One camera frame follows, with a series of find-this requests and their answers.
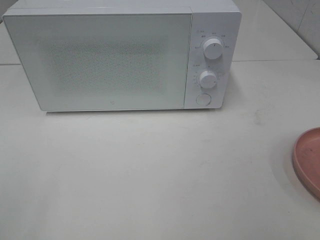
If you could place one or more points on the upper white power knob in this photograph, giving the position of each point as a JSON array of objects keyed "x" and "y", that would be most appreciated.
[{"x": 212, "y": 48}]

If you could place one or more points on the white microwave door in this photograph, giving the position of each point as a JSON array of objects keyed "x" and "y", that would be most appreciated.
[{"x": 104, "y": 62}]

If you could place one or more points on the pink round plate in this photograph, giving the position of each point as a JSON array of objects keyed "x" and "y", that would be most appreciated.
[{"x": 306, "y": 160}]

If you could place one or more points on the lower white timer knob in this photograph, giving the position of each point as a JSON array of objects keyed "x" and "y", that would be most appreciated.
[{"x": 207, "y": 79}]

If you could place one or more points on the white microwave oven body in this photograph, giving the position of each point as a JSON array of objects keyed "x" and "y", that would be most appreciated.
[{"x": 220, "y": 18}]

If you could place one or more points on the round white door button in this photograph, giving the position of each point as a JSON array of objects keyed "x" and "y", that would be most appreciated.
[{"x": 203, "y": 99}]

